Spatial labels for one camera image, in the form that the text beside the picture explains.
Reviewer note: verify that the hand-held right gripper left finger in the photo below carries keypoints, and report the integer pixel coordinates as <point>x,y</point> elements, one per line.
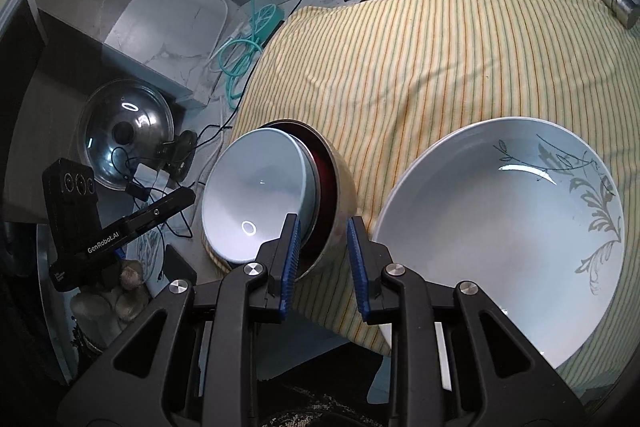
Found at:
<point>292,267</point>

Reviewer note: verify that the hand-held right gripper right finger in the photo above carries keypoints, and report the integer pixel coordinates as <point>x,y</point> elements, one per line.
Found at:
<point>356,267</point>

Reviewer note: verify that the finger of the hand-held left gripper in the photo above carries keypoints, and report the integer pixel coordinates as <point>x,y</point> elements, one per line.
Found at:
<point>165,209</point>

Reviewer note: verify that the large stainless steel bowl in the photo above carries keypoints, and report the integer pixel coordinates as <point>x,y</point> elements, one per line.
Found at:
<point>345,197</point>

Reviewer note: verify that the mint green ceramic bowl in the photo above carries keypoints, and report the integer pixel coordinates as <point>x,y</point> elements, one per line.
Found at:
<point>250,187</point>

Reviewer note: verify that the red steel-lined bowl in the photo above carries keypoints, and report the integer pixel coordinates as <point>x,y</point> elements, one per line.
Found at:
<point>322,172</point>

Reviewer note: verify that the white plate grey leaf print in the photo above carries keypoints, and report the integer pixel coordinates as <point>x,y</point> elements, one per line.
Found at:
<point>475,227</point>

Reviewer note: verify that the person's left hand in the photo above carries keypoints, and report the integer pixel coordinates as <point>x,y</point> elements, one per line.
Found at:
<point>125,287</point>

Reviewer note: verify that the white plug adapter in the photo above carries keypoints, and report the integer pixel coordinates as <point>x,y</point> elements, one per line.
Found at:
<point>147,172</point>

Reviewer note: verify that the black clamp device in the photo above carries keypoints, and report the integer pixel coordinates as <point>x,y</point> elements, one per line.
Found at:
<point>180,147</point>

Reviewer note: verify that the steel pot lid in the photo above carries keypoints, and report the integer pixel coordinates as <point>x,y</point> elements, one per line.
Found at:
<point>110,117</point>

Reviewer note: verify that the yellow striped cloth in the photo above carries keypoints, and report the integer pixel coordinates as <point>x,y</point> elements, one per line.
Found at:
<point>425,57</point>

